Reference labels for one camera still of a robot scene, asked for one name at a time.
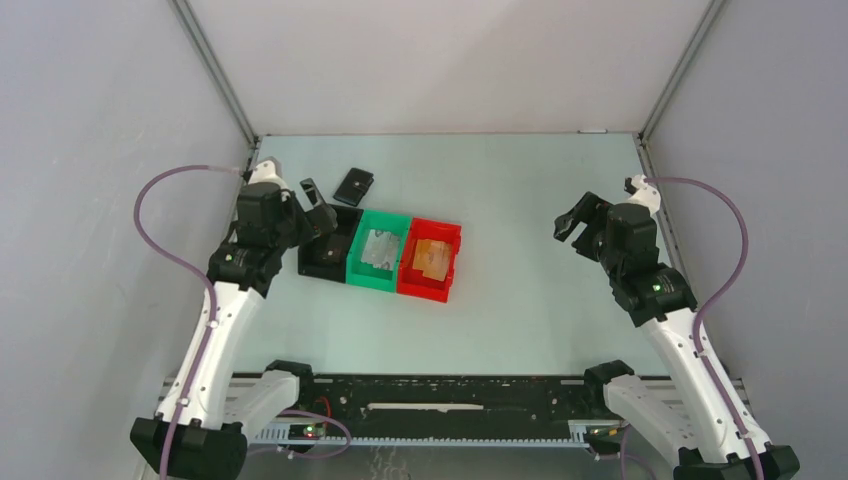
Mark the silver cards in green bin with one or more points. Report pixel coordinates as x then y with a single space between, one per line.
381 249

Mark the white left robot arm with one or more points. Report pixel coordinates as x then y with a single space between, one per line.
192 434

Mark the red plastic bin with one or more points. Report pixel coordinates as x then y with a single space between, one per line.
410 282

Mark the black plastic bin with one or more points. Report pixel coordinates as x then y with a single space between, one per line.
348 220

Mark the black leather card holder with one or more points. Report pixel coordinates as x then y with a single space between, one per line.
354 187

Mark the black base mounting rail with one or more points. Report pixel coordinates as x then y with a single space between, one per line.
431 410

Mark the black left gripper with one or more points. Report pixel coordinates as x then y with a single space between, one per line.
321 217

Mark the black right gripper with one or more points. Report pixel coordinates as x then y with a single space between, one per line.
590 210

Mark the green plastic bin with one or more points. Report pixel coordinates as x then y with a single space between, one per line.
363 275

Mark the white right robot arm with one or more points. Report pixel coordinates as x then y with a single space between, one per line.
716 436

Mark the orange cards in red bin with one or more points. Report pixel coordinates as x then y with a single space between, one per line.
432 258

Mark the black item in black bin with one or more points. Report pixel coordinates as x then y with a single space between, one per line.
331 250

